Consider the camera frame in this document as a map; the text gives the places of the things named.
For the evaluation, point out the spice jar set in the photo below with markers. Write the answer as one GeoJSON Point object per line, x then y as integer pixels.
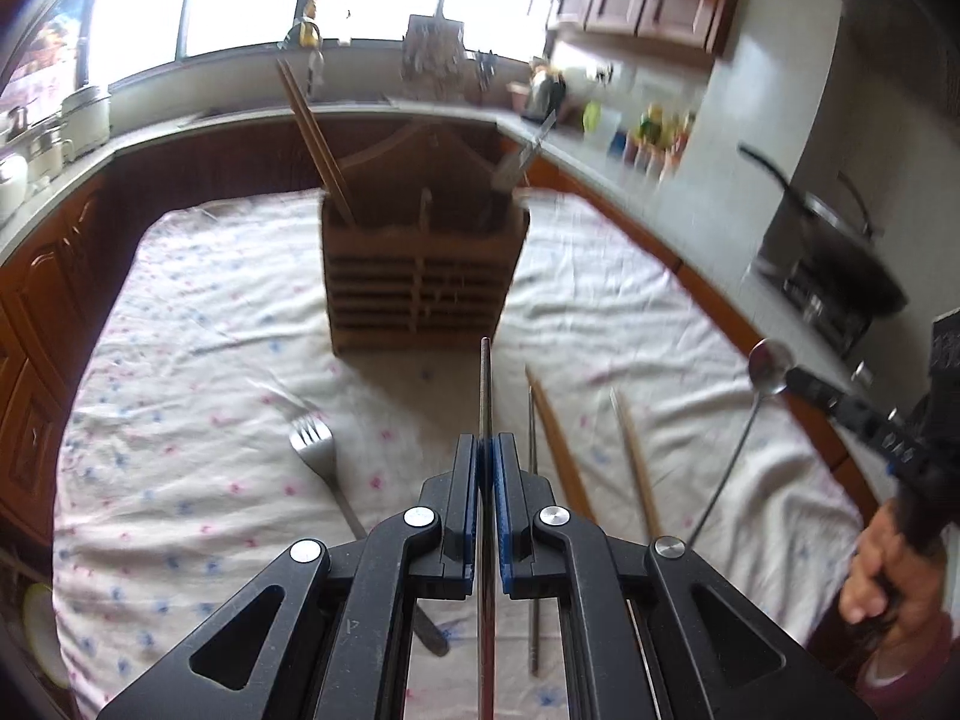
{"type": "Point", "coordinates": [652, 154]}

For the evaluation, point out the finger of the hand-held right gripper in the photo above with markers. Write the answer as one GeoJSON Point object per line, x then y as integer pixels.
{"type": "Point", "coordinates": [847, 409]}

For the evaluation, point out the wooden utensil holder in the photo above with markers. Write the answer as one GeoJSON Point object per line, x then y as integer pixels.
{"type": "Point", "coordinates": [420, 292]}

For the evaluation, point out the wooden chopstick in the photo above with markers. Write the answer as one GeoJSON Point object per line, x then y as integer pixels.
{"type": "Point", "coordinates": [325, 136]}
{"type": "Point", "coordinates": [634, 457]}
{"type": "Point", "coordinates": [555, 442]}
{"type": "Point", "coordinates": [307, 127]}

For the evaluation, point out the black wok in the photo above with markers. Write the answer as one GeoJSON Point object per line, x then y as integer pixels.
{"type": "Point", "coordinates": [832, 255]}

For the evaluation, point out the gas stove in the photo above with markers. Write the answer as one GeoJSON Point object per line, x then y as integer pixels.
{"type": "Point", "coordinates": [817, 307]}

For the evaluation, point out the pink white rice cooker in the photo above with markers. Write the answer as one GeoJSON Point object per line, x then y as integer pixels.
{"type": "Point", "coordinates": [11, 187]}

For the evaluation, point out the steel electric kettle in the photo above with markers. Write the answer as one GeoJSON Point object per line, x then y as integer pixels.
{"type": "Point", "coordinates": [544, 94]}

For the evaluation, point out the black utensil block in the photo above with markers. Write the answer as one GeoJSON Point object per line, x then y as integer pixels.
{"type": "Point", "coordinates": [484, 75]}

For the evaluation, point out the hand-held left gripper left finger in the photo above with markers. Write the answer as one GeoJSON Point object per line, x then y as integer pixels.
{"type": "Point", "coordinates": [469, 510]}

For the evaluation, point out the steel fork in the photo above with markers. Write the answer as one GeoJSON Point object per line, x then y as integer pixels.
{"type": "Point", "coordinates": [311, 446]}
{"type": "Point", "coordinates": [517, 161]}

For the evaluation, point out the knife rack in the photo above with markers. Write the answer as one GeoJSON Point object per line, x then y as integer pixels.
{"type": "Point", "coordinates": [431, 52]}

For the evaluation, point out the white plate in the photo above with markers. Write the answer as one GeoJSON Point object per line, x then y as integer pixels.
{"type": "Point", "coordinates": [41, 630]}

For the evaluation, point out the grey kitchen countertop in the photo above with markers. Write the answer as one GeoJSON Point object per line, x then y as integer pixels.
{"type": "Point", "coordinates": [712, 217]}

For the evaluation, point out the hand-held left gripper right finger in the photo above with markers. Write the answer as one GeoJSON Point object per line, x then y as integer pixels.
{"type": "Point", "coordinates": [502, 510]}

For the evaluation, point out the metal chopstick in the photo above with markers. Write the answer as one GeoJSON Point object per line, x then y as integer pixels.
{"type": "Point", "coordinates": [485, 390]}
{"type": "Point", "coordinates": [532, 427]}

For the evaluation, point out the tropical fruit printed blind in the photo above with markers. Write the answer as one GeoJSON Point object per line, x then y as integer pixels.
{"type": "Point", "coordinates": [52, 45]}

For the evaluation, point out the kitchen faucet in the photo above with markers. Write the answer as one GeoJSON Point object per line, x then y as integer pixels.
{"type": "Point", "coordinates": [316, 67]}

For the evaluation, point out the floral white tablecloth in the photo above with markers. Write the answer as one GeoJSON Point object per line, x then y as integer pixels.
{"type": "Point", "coordinates": [187, 390]}

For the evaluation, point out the person's right forearm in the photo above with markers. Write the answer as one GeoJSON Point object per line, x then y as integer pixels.
{"type": "Point", "coordinates": [922, 660]}

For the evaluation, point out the person's right hand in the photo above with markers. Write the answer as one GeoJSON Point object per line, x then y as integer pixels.
{"type": "Point", "coordinates": [870, 577]}

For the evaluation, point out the wooden base cabinets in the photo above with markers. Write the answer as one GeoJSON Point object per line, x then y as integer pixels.
{"type": "Point", "coordinates": [52, 277]}

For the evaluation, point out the steel spoon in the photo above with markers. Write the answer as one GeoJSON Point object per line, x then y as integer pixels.
{"type": "Point", "coordinates": [769, 367]}

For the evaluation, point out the yellow green bottle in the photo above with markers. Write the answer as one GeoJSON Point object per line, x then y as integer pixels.
{"type": "Point", "coordinates": [652, 120]}

